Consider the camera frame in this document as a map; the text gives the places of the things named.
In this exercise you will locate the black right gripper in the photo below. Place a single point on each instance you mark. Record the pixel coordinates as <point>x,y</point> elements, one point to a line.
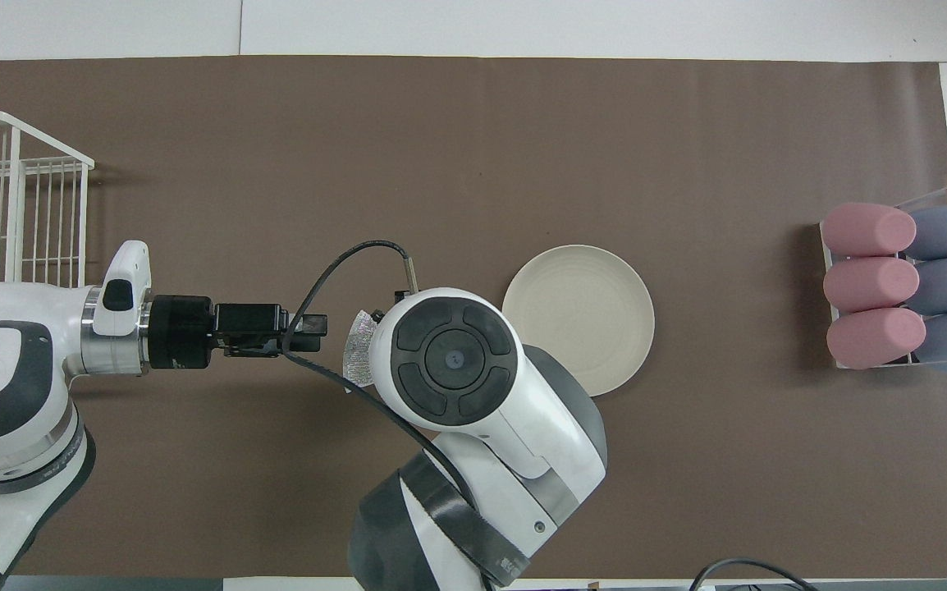
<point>401,296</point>

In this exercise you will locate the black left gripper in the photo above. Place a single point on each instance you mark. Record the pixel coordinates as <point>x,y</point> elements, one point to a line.
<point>182,332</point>

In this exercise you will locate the cream round plate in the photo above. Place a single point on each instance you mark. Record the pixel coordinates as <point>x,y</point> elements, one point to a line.
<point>588,316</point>

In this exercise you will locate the pink plastic cup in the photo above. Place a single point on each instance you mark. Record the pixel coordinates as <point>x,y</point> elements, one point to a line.
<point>867,230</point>
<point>871,285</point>
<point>876,338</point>

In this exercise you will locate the brown table mat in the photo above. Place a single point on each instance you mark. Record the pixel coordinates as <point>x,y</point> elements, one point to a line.
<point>359,164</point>

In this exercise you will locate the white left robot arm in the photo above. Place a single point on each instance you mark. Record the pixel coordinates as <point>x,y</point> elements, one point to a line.
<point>6,410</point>

